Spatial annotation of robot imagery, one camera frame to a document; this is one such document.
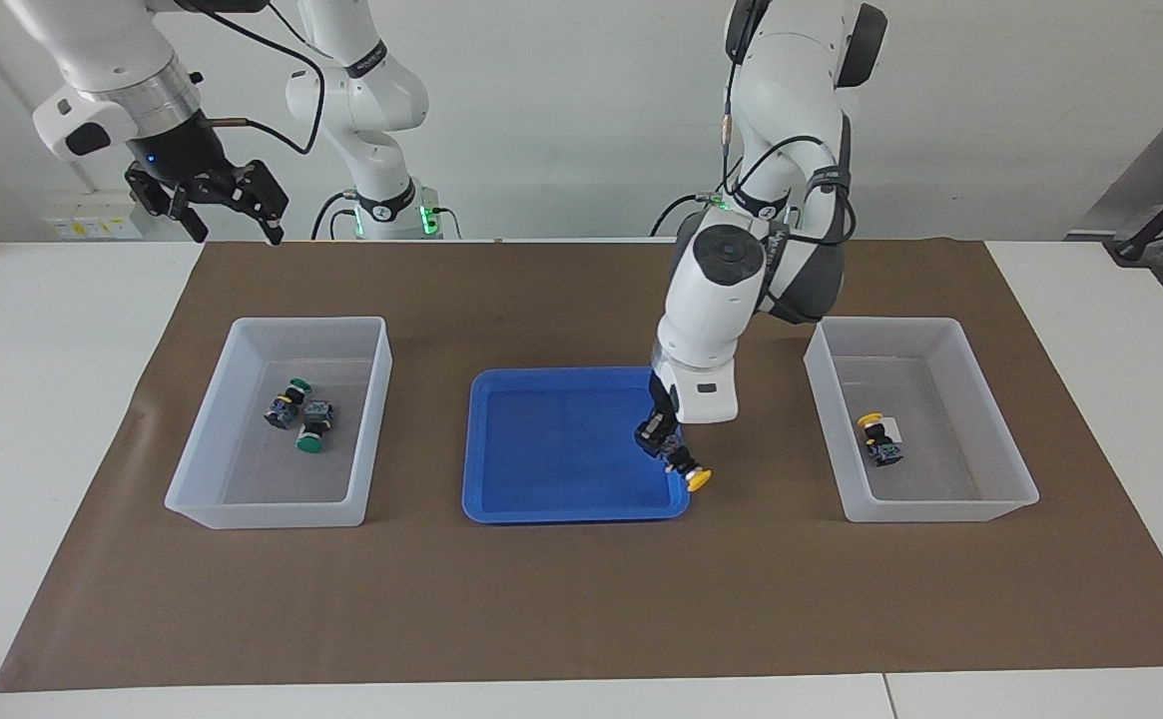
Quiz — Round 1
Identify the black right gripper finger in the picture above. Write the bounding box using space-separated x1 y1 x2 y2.
240 160 290 246
168 190 211 244

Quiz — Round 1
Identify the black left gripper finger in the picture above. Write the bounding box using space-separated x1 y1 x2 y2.
635 409 684 458

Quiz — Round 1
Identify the yellow push button switch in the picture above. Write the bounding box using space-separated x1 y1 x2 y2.
858 411 904 468
663 444 714 493

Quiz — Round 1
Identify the green push button switch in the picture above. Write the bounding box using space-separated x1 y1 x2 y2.
296 399 335 455
264 377 314 430

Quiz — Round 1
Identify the blue plastic tray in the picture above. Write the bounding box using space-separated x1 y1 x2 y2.
461 366 692 524

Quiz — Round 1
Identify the brown paper table mat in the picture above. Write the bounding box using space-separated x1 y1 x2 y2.
0 238 1163 693

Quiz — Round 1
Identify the translucent white plastic box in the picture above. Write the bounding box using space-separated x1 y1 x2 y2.
164 317 394 530
803 317 1041 524

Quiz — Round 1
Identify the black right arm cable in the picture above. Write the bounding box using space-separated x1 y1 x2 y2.
147 0 327 156

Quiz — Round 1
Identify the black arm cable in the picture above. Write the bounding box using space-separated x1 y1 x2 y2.
651 10 857 246
147 0 327 156

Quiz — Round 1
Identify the white wall socket box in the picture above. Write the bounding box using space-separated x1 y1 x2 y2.
45 192 143 241

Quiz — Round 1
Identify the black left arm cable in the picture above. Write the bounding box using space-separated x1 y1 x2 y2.
651 10 857 246

